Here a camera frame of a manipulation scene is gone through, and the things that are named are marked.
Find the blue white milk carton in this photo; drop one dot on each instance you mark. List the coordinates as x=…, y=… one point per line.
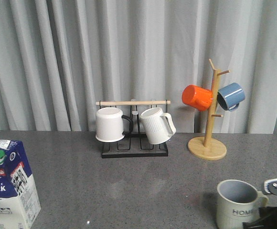
x=19, y=202

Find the white HOME mug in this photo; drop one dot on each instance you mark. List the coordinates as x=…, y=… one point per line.
x=237, y=202

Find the grey curtain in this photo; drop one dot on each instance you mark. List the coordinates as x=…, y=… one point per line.
x=59, y=57

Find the white mug black handle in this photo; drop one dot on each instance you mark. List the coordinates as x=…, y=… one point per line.
x=110, y=125

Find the black wire mug rack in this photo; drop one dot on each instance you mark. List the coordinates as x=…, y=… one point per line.
x=136, y=143

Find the wooden mug tree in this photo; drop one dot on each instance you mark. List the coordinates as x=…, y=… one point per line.
x=207, y=147

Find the blue enamel mug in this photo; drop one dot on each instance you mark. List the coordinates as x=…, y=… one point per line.
x=230, y=96

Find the white ribbed mug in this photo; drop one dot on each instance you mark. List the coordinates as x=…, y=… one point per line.
x=158, y=125

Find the orange enamel mug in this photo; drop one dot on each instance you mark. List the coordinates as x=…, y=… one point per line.
x=197, y=97

